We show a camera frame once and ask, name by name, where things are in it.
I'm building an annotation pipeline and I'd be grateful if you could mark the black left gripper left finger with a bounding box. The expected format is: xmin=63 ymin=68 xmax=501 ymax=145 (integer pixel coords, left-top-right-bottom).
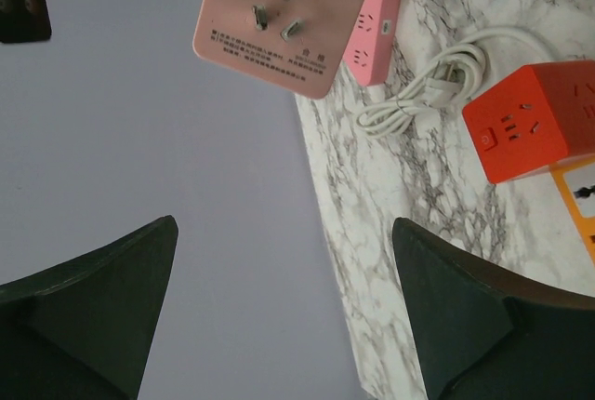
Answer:
xmin=1 ymin=216 xmax=179 ymax=399

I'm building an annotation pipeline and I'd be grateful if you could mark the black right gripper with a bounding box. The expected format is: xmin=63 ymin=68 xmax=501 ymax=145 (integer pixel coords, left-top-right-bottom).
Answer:
xmin=1 ymin=0 xmax=52 ymax=45

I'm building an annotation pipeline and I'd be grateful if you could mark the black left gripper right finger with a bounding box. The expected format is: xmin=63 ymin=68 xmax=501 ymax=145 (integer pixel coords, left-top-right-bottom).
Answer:
xmin=392 ymin=218 xmax=594 ymax=399

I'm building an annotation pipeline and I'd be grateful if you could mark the pink cube socket adapter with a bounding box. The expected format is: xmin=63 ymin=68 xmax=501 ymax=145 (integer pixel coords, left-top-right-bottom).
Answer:
xmin=193 ymin=0 xmax=364 ymax=100

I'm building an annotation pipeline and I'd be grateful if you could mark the pink triangular power strip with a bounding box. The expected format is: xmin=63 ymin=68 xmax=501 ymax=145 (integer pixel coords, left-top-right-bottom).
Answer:
xmin=343 ymin=0 xmax=401 ymax=87

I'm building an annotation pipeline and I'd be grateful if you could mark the orange power strip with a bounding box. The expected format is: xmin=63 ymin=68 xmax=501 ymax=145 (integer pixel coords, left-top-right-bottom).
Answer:
xmin=550 ymin=156 xmax=594 ymax=260

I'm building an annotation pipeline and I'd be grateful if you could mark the red cube socket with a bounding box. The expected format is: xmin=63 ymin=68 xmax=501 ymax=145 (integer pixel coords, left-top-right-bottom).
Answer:
xmin=462 ymin=60 xmax=594 ymax=184

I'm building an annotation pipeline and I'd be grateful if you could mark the white power cable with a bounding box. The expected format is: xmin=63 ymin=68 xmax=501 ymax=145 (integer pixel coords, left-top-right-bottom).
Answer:
xmin=355 ymin=25 xmax=554 ymax=139

